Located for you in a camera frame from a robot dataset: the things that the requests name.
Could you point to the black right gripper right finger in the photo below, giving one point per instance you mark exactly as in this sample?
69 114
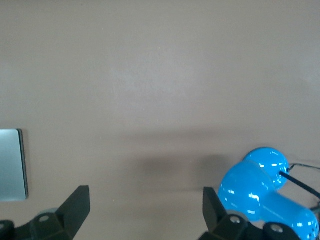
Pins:
220 217

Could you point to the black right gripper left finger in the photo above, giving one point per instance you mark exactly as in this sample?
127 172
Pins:
67 212

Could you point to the grey laptop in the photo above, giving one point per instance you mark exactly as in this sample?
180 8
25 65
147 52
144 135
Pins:
12 165

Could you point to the blue desk lamp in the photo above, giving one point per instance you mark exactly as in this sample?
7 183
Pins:
252 185

